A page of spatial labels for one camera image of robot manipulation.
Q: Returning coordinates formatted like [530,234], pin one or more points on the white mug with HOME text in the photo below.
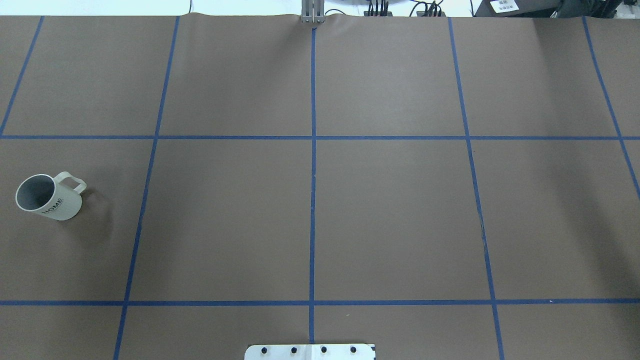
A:
[58,198]

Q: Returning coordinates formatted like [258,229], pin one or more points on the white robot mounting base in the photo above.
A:
[328,351]

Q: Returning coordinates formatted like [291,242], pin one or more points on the aluminium frame post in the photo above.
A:
[313,11]

